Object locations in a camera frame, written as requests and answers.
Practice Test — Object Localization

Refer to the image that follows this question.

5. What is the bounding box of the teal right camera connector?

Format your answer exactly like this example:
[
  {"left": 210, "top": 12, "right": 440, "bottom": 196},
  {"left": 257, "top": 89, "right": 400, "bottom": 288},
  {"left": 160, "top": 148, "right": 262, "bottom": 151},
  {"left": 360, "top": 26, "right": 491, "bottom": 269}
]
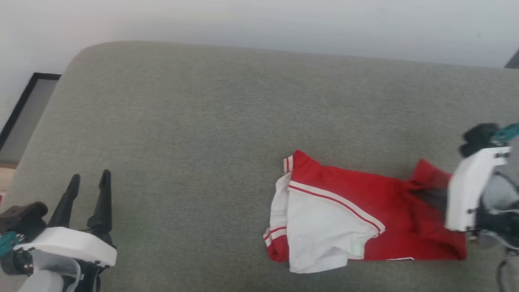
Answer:
[{"left": 492, "top": 123, "right": 519, "bottom": 146}]

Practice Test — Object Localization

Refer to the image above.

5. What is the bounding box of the grey fabric sofa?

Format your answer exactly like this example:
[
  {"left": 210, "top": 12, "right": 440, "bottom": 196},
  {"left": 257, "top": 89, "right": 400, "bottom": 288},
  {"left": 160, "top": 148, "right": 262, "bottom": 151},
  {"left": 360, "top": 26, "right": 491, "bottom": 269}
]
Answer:
[{"left": 0, "top": 41, "right": 519, "bottom": 292}]

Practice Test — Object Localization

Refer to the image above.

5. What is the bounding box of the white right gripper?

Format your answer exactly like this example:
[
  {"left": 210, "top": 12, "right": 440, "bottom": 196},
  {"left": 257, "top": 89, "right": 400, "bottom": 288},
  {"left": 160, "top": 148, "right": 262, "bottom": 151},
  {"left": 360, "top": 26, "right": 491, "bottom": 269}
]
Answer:
[{"left": 414, "top": 147, "right": 512, "bottom": 232}]

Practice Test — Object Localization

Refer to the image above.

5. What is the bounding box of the teal camera connector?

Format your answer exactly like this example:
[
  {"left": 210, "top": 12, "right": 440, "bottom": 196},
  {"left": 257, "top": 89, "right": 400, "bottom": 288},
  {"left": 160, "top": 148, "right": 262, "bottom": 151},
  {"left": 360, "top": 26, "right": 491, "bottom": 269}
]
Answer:
[
  {"left": 492, "top": 123, "right": 519, "bottom": 146},
  {"left": 0, "top": 231, "right": 19, "bottom": 258}
]

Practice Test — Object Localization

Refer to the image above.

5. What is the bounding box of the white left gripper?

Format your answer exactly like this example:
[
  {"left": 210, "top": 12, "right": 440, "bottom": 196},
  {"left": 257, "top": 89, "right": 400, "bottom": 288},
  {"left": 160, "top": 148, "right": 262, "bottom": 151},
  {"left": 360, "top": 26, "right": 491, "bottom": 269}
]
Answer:
[{"left": 13, "top": 169, "right": 118, "bottom": 292}]

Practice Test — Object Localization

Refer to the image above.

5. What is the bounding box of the teal left camera connector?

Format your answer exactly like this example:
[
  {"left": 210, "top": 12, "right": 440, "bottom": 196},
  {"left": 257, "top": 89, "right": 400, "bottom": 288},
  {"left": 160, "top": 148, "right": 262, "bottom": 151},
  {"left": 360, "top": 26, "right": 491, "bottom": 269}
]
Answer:
[{"left": 0, "top": 231, "right": 19, "bottom": 258}]

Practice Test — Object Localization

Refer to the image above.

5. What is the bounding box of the black framed panel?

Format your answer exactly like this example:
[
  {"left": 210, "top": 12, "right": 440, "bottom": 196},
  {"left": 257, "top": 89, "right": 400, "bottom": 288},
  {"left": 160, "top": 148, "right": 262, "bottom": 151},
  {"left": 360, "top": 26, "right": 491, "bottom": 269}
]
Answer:
[{"left": 0, "top": 73, "right": 62, "bottom": 165}]

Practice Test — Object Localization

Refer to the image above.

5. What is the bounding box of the red and white basketball jersey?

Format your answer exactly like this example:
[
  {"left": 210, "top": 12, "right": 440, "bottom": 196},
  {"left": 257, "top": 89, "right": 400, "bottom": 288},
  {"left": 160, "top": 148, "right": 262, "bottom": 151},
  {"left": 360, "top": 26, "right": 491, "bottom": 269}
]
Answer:
[{"left": 262, "top": 150, "right": 468, "bottom": 275}]

